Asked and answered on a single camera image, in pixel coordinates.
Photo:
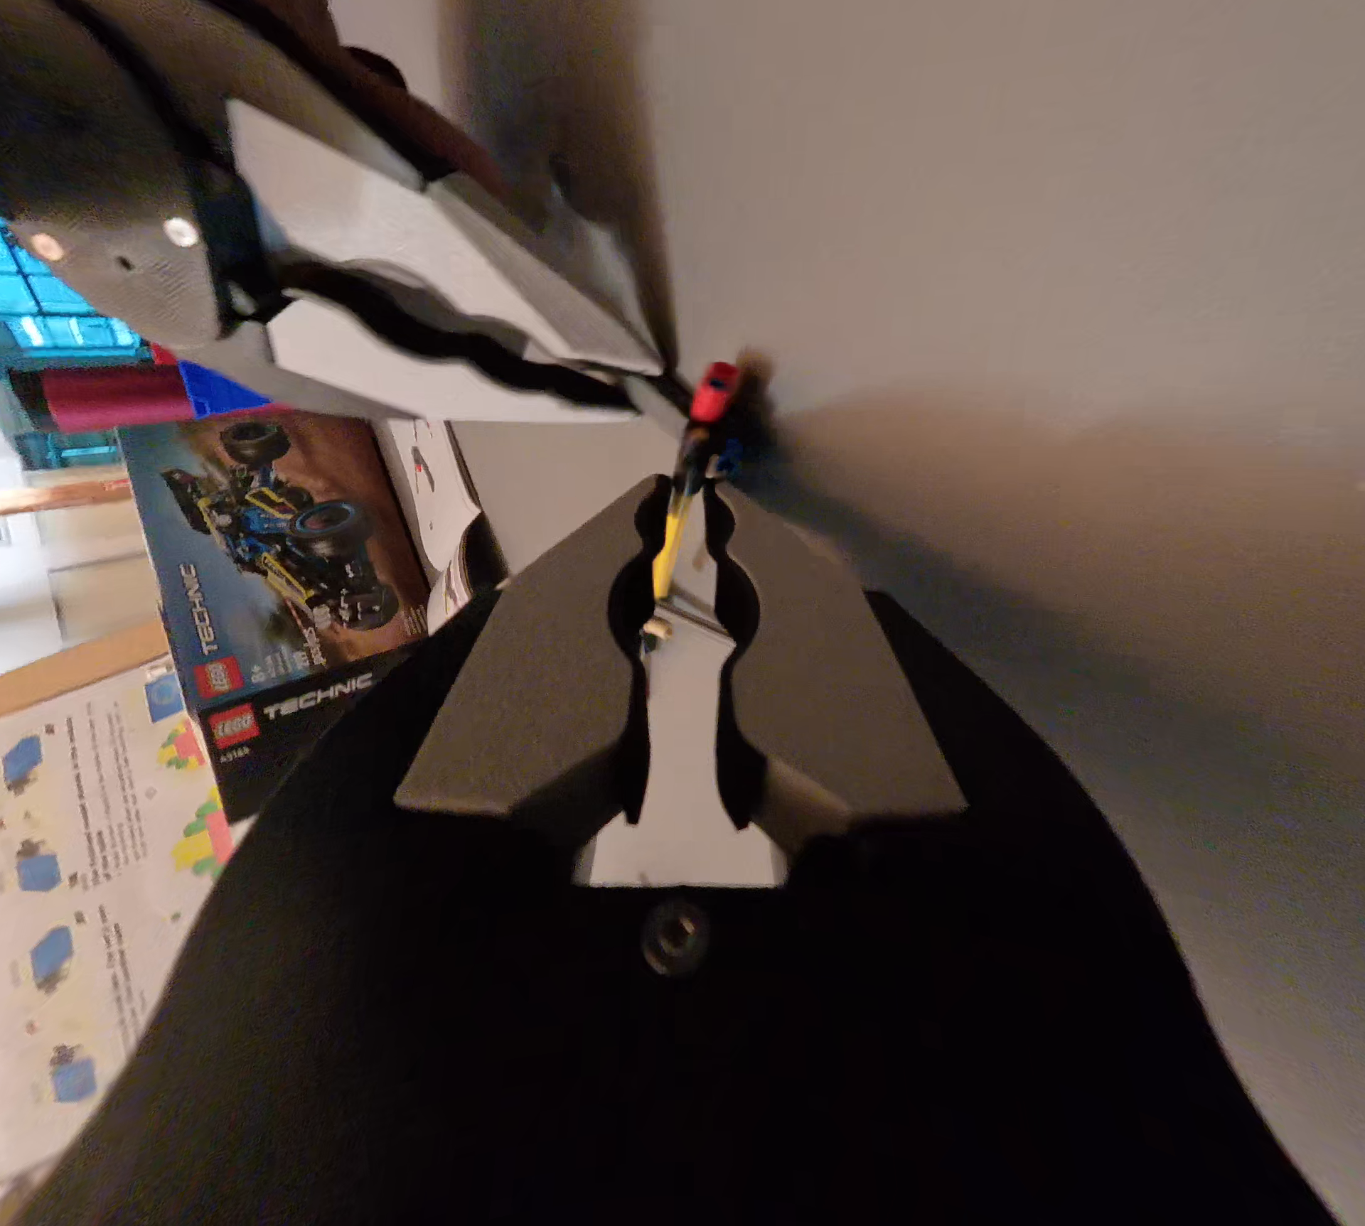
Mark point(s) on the maroon bottle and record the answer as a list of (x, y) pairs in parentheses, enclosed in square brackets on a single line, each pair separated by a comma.
[(117, 398)]

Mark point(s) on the cardboard box with instruction sheet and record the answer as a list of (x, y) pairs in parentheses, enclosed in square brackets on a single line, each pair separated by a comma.
[(86, 821)]

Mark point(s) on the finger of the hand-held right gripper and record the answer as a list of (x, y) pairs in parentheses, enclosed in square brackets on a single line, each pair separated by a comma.
[(427, 235), (352, 363)]

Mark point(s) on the toy car set box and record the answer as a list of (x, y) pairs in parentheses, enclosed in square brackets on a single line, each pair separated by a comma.
[(278, 544)]

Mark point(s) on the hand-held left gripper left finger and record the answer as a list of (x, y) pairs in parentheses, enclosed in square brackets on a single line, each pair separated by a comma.
[(522, 705)]

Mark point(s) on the glass window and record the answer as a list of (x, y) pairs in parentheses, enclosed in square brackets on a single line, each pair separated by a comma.
[(53, 299)]

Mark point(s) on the grey beam yellow axle assembly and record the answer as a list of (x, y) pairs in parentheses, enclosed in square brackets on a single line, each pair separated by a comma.
[(713, 392)]

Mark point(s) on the brown cardboard board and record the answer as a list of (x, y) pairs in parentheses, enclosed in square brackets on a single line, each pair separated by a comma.
[(75, 672)]

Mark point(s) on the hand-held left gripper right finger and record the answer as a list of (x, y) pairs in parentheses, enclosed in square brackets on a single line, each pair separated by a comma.
[(842, 705)]

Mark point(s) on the open instruction booklet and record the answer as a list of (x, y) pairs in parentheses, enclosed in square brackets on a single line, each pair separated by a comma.
[(437, 501)]

